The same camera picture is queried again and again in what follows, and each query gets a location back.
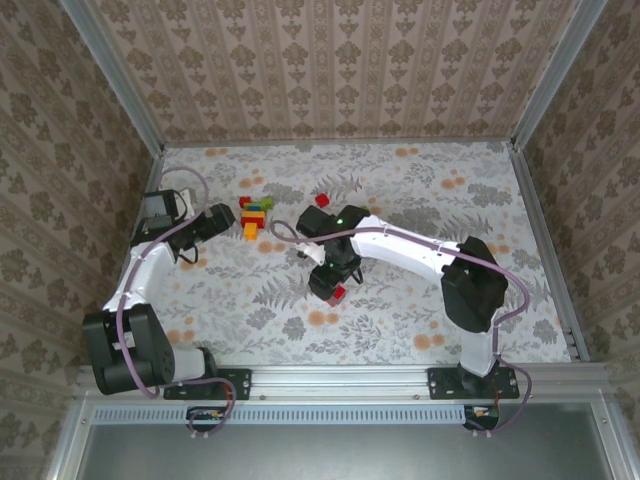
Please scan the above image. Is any multicolour lego brick stack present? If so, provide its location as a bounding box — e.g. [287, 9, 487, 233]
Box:
[238, 195, 276, 243]

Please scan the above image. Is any grey metal panel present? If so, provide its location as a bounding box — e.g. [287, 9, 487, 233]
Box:
[74, 399, 614, 480]

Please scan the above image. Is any wide aluminium frame beam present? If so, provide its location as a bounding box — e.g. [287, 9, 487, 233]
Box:
[74, 363, 614, 401]

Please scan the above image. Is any aluminium frame post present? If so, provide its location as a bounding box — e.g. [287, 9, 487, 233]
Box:
[509, 0, 599, 151]
[58, 0, 166, 154]

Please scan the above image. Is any grey slotted cable duct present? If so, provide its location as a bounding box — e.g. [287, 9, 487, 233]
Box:
[92, 403, 467, 426]

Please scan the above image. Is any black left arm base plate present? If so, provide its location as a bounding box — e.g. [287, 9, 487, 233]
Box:
[163, 368, 254, 401]

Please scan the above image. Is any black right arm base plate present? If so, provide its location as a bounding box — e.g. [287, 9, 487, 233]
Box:
[427, 367, 521, 401]

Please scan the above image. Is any small wired connector board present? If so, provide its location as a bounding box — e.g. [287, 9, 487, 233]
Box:
[187, 407, 234, 434]
[463, 404, 501, 432]

